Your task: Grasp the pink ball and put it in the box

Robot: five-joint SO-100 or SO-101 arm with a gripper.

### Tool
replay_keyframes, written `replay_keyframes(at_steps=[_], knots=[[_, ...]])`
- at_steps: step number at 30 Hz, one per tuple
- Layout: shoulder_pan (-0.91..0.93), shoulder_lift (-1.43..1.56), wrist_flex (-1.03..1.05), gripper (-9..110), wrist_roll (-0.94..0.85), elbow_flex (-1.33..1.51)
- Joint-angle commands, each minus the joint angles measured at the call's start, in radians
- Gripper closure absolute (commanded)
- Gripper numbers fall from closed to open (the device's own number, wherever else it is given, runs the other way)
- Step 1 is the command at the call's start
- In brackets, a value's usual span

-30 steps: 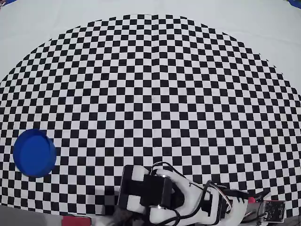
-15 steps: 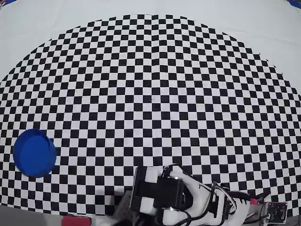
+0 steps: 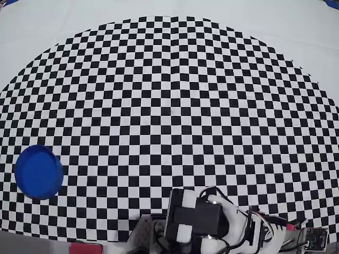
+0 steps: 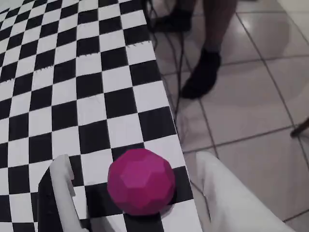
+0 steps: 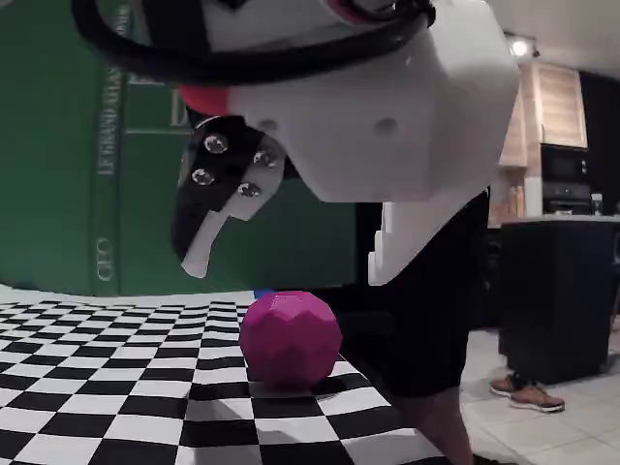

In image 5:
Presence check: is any green atlas book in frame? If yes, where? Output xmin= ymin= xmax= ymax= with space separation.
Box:
xmin=0 ymin=0 xmax=384 ymax=297

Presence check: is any black white checkered mat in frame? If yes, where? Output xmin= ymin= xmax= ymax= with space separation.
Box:
xmin=0 ymin=285 xmax=450 ymax=465

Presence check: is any black built-in oven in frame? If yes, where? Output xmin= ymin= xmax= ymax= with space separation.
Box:
xmin=540 ymin=143 xmax=590 ymax=214

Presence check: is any pink faceted ball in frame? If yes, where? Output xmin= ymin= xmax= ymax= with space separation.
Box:
xmin=240 ymin=289 xmax=345 ymax=391

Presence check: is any black kitchen island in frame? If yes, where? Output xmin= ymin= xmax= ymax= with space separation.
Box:
xmin=498 ymin=215 xmax=620 ymax=387

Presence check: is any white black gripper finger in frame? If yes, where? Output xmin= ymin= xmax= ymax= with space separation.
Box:
xmin=170 ymin=115 xmax=287 ymax=280

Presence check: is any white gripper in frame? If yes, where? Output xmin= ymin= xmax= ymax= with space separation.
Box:
xmin=202 ymin=0 xmax=522 ymax=287

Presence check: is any ceiling track spotlight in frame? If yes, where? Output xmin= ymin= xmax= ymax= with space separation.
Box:
xmin=503 ymin=31 xmax=542 ymax=59

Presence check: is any brown sneaker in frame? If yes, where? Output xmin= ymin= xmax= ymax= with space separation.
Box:
xmin=489 ymin=372 xmax=530 ymax=396
xmin=508 ymin=385 xmax=566 ymax=414

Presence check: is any black camera cable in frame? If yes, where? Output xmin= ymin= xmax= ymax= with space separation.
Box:
xmin=72 ymin=0 xmax=437 ymax=86

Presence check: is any light wooden kitchen cabinet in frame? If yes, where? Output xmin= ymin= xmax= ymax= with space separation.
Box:
xmin=498 ymin=60 xmax=590 ymax=169

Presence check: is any person in black clothes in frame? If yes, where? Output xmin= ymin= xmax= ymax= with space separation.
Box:
xmin=309 ymin=186 xmax=491 ymax=465

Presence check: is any white paper towel roll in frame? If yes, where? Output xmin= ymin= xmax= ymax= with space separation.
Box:
xmin=525 ymin=177 xmax=543 ymax=219

